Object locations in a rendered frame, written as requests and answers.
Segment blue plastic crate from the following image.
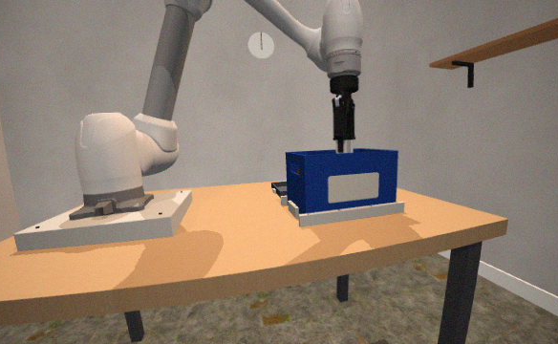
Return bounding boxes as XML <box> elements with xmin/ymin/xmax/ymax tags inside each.
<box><xmin>287</xmin><ymin>148</ymin><xmax>398</xmax><ymax>214</ymax></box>

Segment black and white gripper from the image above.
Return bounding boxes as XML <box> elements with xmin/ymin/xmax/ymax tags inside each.
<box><xmin>330</xmin><ymin>75</ymin><xmax>358</xmax><ymax>154</ymax></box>

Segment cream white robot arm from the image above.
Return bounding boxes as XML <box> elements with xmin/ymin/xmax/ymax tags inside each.
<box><xmin>69</xmin><ymin>0</ymin><xmax>363</xmax><ymax>221</ymax></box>

